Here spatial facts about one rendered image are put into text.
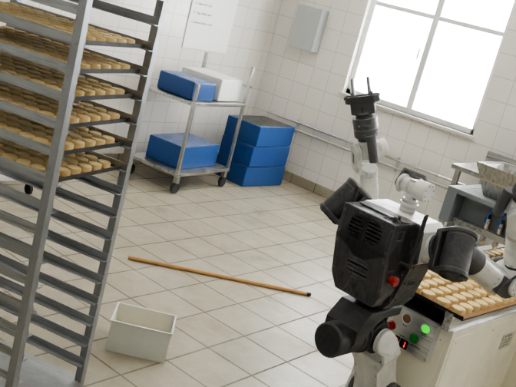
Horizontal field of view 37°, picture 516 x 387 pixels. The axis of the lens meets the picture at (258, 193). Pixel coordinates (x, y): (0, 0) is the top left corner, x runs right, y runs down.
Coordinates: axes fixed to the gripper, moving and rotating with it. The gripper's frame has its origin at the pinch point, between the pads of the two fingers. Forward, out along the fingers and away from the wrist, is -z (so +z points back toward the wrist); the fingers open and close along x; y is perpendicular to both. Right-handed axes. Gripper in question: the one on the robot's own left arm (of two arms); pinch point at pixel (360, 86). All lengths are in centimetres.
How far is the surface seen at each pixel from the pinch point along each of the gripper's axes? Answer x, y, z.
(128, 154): -86, 13, 13
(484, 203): 38, -61, 67
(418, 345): 12, 18, 91
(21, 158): -109, 45, 3
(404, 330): 7, 14, 87
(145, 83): -75, 10, -12
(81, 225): -110, 15, 38
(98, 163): -93, 24, 13
